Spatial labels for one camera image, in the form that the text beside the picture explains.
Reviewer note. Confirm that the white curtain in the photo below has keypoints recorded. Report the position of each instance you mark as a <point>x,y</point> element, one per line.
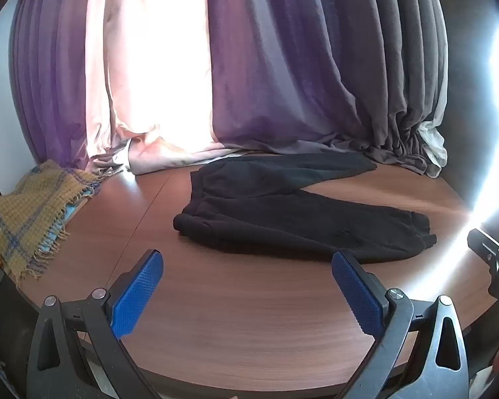
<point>434,149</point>

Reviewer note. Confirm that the yellow plaid fringed blanket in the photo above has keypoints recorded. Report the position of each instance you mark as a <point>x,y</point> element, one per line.
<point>29,212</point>

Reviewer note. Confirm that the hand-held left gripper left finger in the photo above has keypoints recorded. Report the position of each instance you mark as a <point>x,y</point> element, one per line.
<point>135,299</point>

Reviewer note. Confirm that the black pants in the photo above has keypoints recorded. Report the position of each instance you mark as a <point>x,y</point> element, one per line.
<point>282,220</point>

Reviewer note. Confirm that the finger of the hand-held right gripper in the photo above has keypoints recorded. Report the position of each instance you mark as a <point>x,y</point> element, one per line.
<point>488,247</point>

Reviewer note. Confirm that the purple curtain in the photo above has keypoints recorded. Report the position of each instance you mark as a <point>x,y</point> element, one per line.
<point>50,91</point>
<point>274,83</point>

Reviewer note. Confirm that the grey curtain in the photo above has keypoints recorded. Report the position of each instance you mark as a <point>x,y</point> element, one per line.
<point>399,70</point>

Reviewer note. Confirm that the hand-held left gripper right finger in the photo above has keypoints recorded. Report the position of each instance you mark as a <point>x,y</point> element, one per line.
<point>357,295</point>

